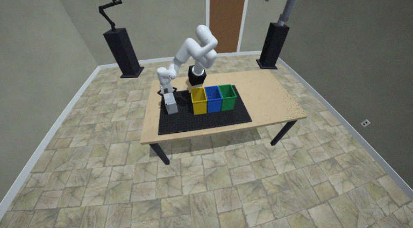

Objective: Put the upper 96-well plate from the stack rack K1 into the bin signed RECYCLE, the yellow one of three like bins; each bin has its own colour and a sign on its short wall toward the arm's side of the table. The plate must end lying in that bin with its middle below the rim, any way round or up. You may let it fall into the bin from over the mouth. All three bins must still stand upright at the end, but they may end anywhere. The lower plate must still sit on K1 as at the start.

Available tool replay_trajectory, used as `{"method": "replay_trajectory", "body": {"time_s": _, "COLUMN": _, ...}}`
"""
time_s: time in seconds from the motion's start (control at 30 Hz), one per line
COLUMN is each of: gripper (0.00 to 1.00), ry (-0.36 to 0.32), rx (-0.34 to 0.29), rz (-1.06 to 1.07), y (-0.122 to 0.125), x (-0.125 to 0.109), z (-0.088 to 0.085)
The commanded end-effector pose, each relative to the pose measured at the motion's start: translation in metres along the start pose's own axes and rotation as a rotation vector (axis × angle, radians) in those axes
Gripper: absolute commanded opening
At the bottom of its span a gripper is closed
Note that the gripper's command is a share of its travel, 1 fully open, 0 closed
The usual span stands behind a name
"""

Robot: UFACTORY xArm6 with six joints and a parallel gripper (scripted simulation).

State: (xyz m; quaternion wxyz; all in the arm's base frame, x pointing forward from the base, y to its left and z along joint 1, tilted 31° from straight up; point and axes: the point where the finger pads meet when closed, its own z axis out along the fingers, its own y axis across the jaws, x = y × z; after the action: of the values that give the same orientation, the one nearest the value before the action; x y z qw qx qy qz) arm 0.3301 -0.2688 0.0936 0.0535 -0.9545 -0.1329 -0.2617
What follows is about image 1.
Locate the yellow open-top bin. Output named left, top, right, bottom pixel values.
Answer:
left=190, top=87, right=207, bottom=115

